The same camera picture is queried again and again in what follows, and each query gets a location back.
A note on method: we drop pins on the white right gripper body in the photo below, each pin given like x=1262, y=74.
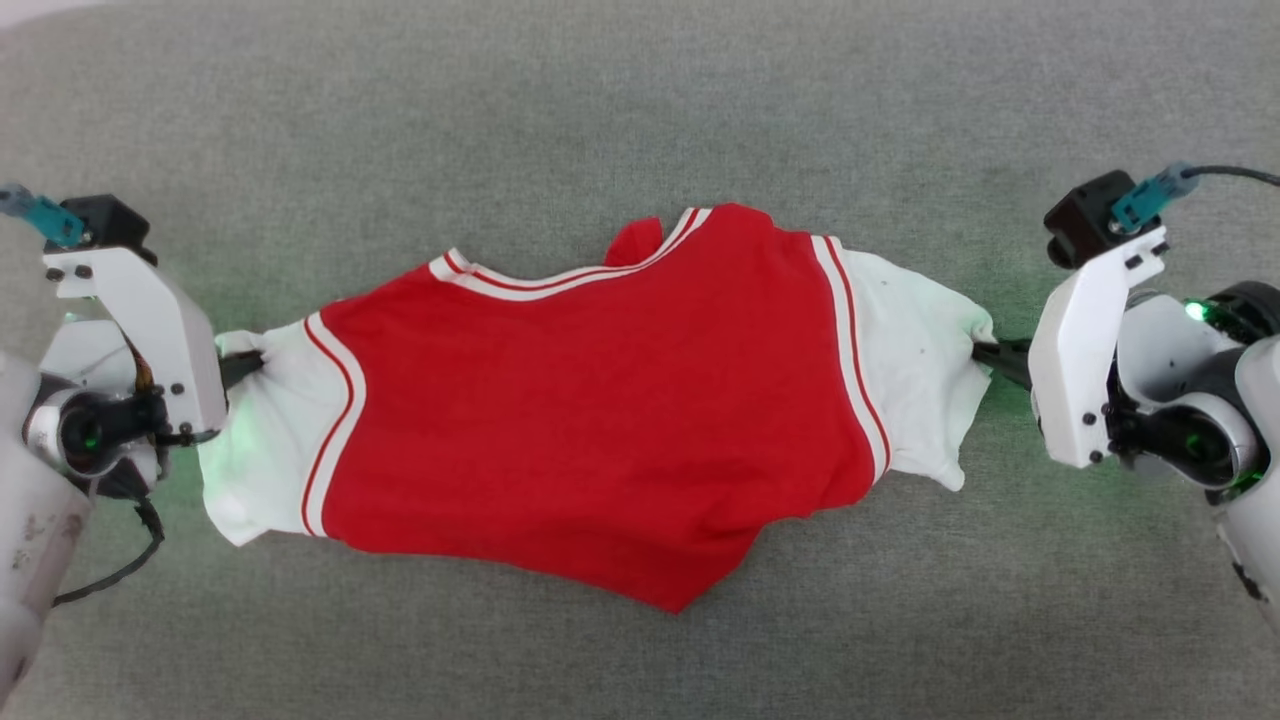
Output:
x=1070, y=370

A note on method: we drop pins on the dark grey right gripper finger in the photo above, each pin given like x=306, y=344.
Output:
x=1010, y=360

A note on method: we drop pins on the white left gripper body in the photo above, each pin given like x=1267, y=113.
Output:
x=170, y=340

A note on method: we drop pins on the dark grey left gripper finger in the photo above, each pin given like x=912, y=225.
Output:
x=240, y=368

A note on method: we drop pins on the red white short-sleeve shirt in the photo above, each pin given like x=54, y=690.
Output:
x=600, y=420

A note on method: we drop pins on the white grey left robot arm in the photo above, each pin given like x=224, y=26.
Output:
x=30, y=540

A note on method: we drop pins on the grey fabric sofa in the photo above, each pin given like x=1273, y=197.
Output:
x=640, y=100

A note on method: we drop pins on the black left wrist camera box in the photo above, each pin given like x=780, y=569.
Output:
x=110, y=220

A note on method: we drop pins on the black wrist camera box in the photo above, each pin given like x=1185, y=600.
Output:
x=1080, y=220
x=110, y=220

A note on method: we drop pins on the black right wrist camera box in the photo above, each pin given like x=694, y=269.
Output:
x=1080, y=220

